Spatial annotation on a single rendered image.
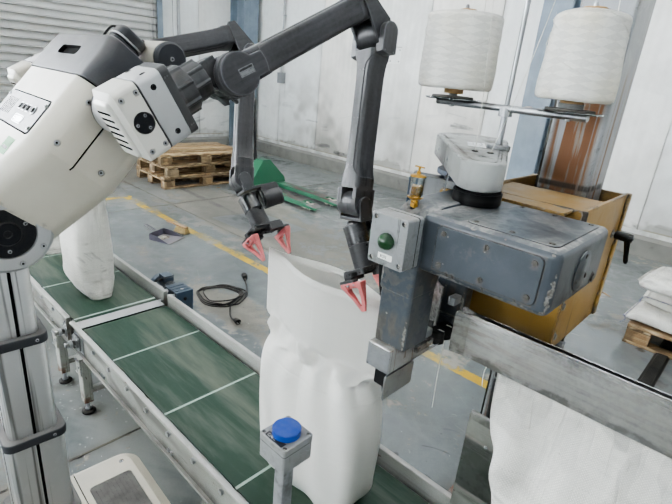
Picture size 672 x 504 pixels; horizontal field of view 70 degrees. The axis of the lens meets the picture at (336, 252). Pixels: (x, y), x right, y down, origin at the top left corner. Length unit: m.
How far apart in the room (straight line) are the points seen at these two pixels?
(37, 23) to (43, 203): 7.23
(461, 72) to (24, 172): 0.86
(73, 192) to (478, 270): 0.75
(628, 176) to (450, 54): 5.01
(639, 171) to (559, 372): 5.10
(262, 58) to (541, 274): 0.61
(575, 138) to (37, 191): 1.11
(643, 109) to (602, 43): 4.97
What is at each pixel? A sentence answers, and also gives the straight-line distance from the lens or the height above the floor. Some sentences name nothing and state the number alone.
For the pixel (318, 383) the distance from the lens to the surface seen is 1.28.
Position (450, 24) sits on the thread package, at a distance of 1.10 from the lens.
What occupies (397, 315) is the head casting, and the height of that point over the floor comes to 1.14.
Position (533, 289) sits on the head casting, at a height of 1.27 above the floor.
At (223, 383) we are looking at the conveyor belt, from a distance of 1.97.
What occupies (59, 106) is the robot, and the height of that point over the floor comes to 1.44.
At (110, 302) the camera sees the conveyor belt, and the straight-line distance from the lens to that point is 2.63.
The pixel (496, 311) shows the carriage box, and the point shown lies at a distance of 1.13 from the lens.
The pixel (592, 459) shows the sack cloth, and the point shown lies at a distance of 1.01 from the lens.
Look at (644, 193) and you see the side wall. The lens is 5.98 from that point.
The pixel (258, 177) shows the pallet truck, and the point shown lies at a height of 0.17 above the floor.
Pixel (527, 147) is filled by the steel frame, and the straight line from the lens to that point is 5.82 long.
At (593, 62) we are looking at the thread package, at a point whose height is 1.60.
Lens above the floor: 1.54
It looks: 20 degrees down
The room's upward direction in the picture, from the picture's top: 5 degrees clockwise
